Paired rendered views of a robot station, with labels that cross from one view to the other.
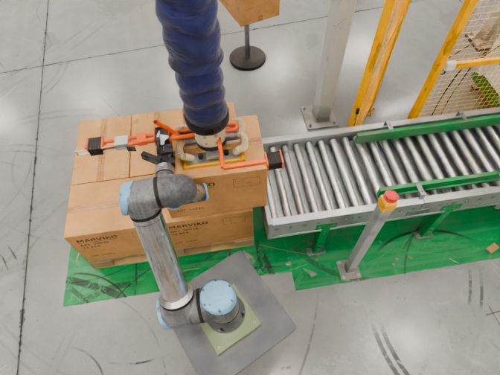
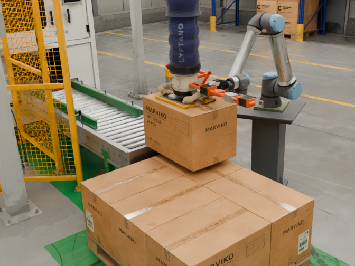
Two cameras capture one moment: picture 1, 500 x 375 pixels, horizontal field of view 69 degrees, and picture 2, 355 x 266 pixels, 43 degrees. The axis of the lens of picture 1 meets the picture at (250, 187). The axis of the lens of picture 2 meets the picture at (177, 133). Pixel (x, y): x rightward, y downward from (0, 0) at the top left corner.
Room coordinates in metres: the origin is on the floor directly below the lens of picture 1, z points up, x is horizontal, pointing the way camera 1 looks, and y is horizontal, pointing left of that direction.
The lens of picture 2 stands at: (2.92, 2.83, 1.97)
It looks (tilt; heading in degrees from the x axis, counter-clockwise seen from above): 22 degrees down; 240
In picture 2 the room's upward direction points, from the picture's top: 2 degrees counter-clockwise
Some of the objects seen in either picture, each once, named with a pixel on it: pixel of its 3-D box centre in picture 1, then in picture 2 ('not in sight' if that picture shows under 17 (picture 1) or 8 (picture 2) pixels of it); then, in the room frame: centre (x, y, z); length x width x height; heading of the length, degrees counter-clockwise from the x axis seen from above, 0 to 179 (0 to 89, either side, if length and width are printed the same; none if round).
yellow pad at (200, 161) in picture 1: (213, 155); (195, 93); (1.23, 0.19, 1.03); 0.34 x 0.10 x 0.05; 97
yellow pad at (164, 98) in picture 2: not in sight; (174, 98); (1.42, 0.21, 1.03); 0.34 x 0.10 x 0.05; 97
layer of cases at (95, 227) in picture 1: (164, 178); (191, 216); (1.58, 0.64, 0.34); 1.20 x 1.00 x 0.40; 97
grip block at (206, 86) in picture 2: (162, 136); (208, 89); (1.29, 0.45, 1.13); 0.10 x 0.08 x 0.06; 7
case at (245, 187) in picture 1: (213, 167); (188, 125); (1.31, 0.22, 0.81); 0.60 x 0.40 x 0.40; 96
